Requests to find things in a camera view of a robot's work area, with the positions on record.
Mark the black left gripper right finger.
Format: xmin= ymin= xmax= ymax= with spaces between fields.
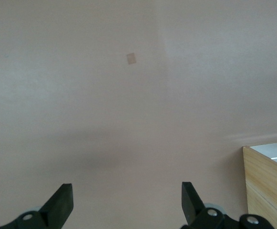
xmin=181 ymin=181 xmax=276 ymax=229

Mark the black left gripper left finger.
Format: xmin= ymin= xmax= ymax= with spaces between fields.
xmin=0 ymin=183 xmax=74 ymax=229

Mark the wooden drawer cabinet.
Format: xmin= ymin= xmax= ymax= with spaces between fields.
xmin=242 ymin=146 xmax=277 ymax=229

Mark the small brown tape square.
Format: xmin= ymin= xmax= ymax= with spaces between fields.
xmin=126 ymin=52 xmax=137 ymax=65

